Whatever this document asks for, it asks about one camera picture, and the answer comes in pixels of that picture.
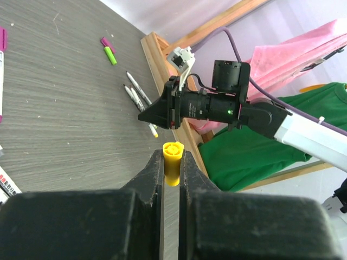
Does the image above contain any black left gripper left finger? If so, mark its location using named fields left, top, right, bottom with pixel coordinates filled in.
left=1, top=149, right=164, bottom=259

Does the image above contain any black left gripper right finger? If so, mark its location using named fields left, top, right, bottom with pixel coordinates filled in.
left=178, top=151, right=343, bottom=259

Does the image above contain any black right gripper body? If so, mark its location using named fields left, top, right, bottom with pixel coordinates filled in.
left=166, top=76, right=241, bottom=129

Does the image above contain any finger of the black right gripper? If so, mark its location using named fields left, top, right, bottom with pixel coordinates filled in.
left=138, top=92, right=170, bottom=129

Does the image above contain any yellow capped white marker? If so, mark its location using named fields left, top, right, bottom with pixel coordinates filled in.
left=148, top=123, right=159, bottom=138

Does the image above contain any green capped white marker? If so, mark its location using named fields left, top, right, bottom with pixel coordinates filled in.
left=123, top=84, right=145, bottom=112

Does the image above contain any yellow pen cap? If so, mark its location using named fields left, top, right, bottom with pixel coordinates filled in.
left=162, top=141, right=184, bottom=187

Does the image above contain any green pen cap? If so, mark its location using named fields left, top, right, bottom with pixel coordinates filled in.
left=104, top=47, right=117, bottom=66

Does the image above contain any magenta pen cap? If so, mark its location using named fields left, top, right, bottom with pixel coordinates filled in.
left=100, top=37, right=116, bottom=54

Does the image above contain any magenta capped white marker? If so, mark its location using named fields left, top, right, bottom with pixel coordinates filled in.
left=126, top=71, right=152, bottom=105

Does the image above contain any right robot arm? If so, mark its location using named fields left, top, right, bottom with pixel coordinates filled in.
left=138, top=60, right=346, bottom=192

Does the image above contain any green tank top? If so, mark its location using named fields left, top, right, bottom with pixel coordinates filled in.
left=199, top=82, right=346, bottom=192

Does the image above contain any pink t-shirt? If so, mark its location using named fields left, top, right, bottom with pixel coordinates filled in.
left=247, top=18, right=346, bottom=130

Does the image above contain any yellow clothes hanger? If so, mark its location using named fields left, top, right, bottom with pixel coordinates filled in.
left=299, top=84, right=325, bottom=93

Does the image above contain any wooden clothes rack frame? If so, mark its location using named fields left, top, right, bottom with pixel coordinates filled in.
left=140, top=0, right=334, bottom=192

